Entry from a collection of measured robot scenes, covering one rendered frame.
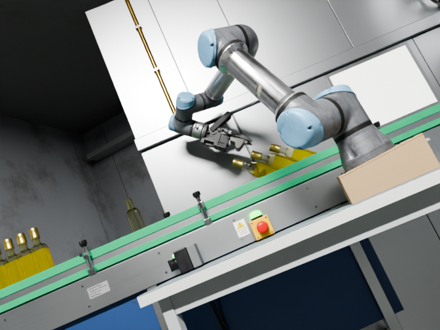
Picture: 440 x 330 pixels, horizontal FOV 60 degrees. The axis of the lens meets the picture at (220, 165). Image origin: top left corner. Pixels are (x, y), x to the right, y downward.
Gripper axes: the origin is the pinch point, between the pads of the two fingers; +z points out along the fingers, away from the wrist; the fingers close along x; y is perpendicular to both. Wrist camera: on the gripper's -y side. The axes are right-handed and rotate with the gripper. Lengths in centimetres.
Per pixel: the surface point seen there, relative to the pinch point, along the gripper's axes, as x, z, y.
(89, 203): -286, -168, 54
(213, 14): -15, -37, -61
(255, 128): -11.7, 0.2, -9.5
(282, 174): 14.0, 16.4, 12.8
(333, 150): 14.0, 32.5, -1.9
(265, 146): -11.7, 7.3, -2.3
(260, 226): 25.8, 13.5, 34.8
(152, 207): -307, -100, 36
